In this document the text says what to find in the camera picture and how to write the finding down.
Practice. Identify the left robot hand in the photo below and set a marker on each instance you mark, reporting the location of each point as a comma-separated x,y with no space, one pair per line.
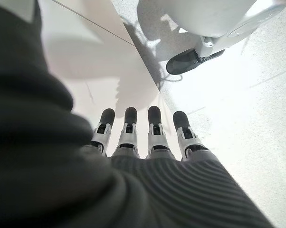
62,178

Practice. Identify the black robot foot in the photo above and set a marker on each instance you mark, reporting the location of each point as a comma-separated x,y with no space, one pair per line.
183,63

